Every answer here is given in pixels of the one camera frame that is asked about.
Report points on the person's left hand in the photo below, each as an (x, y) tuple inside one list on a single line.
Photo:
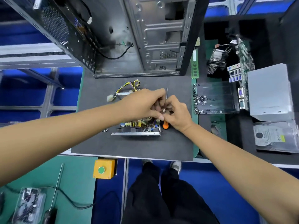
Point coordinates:
[(138, 104)]

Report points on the person's right hand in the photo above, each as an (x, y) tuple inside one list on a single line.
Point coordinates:
[(176, 115)]

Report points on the power supply circuit board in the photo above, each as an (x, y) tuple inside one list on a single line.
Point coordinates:
[(128, 86)]

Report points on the person's left forearm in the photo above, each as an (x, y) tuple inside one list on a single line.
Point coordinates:
[(56, 142)]

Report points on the person's right forearm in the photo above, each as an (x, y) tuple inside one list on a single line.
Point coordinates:
[(247, 177)]

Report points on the person's right shoe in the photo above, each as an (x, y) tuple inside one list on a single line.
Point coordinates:
[(176, 166)]

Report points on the person's shoe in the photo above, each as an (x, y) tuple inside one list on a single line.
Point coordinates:
[(147, 161), (176, 166)]

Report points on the person's left shoe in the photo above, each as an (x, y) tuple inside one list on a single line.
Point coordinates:
[(147, 161)]

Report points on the person's black trousers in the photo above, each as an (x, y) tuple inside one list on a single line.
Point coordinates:
[(173, 198)]

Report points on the clear plastic tray with screws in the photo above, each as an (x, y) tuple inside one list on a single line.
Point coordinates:
[(217, 98)]

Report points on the green memory stick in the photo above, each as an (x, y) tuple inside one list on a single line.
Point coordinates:
[(195, 63)]

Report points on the dark grey foam mat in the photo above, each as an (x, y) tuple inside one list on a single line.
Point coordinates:
[(93, 137)]

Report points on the black foam tray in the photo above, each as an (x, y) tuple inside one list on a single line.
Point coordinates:
[(233, 133)]

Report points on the processor cooler with fan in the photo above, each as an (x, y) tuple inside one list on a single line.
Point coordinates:
[(218, 59)]

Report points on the yellow box with green button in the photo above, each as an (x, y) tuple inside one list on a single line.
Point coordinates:
[(104, 169)]

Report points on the grey computer tower case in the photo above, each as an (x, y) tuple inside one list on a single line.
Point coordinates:
[(117, 30)]

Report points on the green motherboard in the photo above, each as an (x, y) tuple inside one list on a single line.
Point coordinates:
[(245, 56)]

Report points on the silver optical drive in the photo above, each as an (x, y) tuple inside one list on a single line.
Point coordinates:
[(270, 93)]

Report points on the silver hard drive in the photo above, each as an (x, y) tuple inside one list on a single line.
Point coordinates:
[(275, 137)]

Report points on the clear plastic screw box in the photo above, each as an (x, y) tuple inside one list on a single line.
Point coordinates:
[(29, 206)]

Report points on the aluminium conveyor frame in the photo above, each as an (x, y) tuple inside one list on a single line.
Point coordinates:
[(42, 56)]

